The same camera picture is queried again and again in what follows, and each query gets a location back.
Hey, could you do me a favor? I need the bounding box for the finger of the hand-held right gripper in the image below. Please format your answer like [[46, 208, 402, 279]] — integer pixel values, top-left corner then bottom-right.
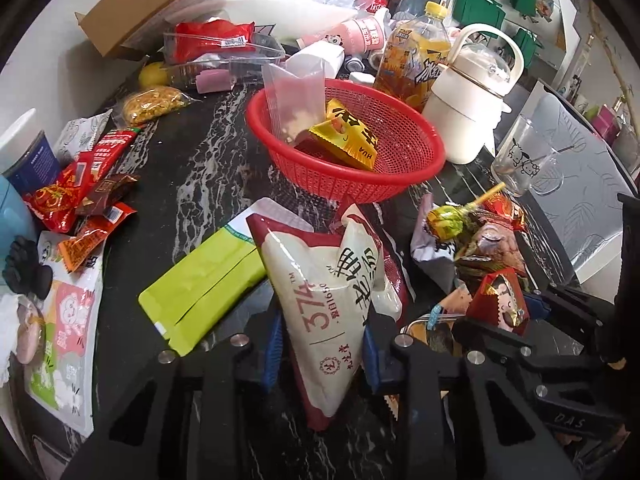
[[524, 284, 619, 342], [451, 319, 607, 402]]

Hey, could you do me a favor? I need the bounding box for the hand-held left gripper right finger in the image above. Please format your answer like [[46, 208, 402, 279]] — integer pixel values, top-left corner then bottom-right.
[[362, 314, 567, 480]]

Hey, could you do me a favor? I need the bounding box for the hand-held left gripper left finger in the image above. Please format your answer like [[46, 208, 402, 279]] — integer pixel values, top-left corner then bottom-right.
[[62, 307, 291, 480]]

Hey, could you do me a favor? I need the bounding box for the red cartoon packet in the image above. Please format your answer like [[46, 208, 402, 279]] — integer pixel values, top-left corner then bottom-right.
[[465, 267, 531, 338]]

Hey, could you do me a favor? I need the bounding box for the white red-trimmed snack bag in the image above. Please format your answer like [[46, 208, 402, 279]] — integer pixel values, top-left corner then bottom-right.
[[247, 202, 413, 433]]

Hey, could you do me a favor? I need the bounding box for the nuts snack packet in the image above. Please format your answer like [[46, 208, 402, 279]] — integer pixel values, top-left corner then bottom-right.
[[452, 210, 528, 281]]

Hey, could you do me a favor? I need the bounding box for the lime green packet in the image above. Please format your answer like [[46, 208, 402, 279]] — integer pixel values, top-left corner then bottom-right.
[[138, 197, 301, 357]]

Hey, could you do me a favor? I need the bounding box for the white black snack packet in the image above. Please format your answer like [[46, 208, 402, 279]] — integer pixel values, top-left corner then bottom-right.
[[410, 192, 458, 263]]

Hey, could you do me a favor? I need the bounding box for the red plastic basket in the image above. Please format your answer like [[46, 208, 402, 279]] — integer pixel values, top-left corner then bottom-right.
[[245, 78, 447, 204]]

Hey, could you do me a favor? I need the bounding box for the brown orange packet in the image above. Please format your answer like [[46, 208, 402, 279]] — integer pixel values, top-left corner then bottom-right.
[[432, 282, 473, 318]]

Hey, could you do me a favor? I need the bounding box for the grey leaf-pattern chair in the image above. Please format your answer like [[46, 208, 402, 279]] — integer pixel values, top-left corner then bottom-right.
[[495, 80, 640, 286]]

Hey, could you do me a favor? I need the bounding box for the small red packet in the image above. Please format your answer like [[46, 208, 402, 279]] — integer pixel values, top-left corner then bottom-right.
[[482, 192, 527, 233]]

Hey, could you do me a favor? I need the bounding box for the green wrapped lollipop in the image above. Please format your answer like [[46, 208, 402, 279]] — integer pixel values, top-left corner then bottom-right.
[[426, 182, 507, 241]]

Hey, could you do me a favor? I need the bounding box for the cartoon glass mug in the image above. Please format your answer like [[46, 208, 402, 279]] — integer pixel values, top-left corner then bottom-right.
[[490, 114, 566, 198]]

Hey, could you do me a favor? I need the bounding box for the white pink green bag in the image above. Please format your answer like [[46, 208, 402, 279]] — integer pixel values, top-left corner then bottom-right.
[[22, 232, 106, 438]]

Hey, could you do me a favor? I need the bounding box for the yellow snack packet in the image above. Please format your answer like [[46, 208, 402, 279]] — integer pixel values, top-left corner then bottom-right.
[[308, 99, 379, 173]]

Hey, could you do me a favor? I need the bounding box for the small clear zip bag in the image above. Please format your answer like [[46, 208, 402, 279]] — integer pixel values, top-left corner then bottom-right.
[[261, 62, 327, 148]]

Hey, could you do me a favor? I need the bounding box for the black paw figure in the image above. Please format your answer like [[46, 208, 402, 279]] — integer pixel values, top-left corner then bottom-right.
[[1, 235, 55, 306]]

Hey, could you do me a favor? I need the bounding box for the long red packet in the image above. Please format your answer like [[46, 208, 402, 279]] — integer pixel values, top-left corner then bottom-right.
[[75, 126, 146, 181]]

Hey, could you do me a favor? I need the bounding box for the red gold packet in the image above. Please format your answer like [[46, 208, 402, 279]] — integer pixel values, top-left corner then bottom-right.
[[22, 162, 101, 233]]

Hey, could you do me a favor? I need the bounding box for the pink packet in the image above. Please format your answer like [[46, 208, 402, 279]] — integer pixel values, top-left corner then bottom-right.
[[196, 70, 236, 93]]

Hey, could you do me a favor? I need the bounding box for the yellow corn snack bag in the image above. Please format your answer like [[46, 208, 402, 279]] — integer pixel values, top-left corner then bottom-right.
[[112, 85, 201, 128]]

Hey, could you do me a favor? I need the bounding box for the orange drink bottle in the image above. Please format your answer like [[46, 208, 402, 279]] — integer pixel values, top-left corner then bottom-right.
[[372, 1, 453, 113]]

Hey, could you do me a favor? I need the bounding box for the clear plastic tray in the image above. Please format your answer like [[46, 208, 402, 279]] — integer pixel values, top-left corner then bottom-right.
[[162, 30, 287, 86]]

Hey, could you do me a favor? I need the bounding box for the light blue container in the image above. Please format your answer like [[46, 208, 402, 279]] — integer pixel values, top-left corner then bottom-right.
[[0, 175, 38, 286]]

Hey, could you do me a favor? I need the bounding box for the white tissue roll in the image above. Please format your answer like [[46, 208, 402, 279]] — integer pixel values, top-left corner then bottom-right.
[[285, 40, 347, 81]]

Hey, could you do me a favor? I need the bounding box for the yellow lemon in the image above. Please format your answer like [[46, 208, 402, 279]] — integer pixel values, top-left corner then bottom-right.
[[138, 61, 168, 88]]

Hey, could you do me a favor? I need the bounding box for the blue can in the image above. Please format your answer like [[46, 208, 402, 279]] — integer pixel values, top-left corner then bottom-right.
[[0, 108, 62, 196]]

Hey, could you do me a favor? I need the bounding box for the red snack bag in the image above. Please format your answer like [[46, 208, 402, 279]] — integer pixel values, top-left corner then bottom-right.
[[175, 19, 256, 61]]

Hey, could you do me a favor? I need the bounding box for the pink panda cup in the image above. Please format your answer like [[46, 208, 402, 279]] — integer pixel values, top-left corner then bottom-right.
[[296, 12, 386, 56]]

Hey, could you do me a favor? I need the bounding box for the white paper sheet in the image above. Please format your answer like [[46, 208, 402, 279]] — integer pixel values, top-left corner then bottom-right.
[[225, 0, 358, 36]]

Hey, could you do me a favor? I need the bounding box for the cardboard box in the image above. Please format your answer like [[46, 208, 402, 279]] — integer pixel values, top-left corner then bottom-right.
[[75, 0, 246, 58]]

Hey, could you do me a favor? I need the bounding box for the white jug with handle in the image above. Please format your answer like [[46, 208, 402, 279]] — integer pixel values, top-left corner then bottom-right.
[[422, 23, 526, 166]]

